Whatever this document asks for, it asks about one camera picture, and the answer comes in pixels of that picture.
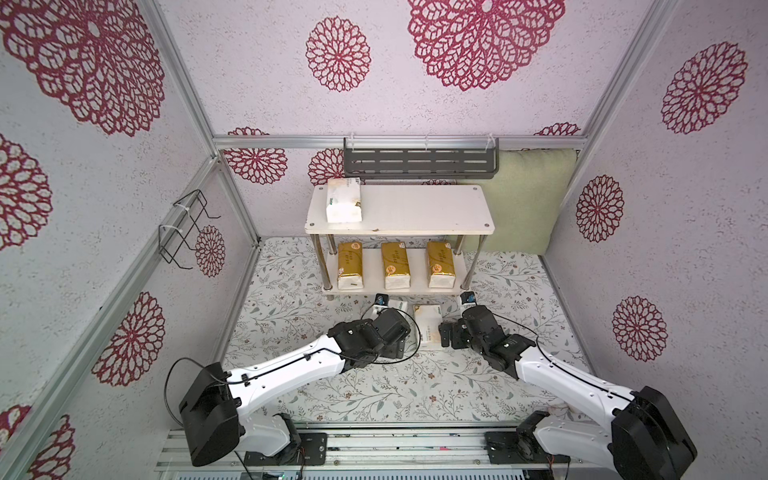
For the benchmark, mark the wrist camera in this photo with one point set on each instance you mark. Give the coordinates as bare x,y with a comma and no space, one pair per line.
467,299
381,300

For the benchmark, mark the grey wall-mounted metal rack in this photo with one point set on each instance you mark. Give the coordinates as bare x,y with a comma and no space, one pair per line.
384,163

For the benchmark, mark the white two-tier metal-legged shelf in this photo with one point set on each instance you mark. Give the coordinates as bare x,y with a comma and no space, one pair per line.
401,211

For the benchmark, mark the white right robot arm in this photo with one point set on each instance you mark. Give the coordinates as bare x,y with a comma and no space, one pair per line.
635,433

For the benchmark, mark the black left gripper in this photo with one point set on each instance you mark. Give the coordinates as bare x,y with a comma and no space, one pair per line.
399,345

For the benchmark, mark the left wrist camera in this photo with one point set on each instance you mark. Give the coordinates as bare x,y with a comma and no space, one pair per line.
381,300

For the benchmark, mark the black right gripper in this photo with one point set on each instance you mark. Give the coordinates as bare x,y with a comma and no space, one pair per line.
452,334

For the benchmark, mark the gold tissue pack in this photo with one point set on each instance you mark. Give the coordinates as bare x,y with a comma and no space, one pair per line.
396,267
350,274
441,272

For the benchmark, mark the black wire wall rack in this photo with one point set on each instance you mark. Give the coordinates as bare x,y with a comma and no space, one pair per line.
173,237

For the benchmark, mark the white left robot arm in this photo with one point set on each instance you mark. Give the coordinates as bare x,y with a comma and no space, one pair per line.
219,413

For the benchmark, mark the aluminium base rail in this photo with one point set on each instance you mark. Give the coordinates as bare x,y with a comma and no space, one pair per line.
451,451

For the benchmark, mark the green fabric cushion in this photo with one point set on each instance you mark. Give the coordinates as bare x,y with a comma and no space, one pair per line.
524,198

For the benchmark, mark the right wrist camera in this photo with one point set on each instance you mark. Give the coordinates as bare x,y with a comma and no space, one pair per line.
467,299

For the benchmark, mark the white tissue pack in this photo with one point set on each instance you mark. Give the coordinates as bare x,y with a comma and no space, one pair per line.
376,309
428,319
343,200

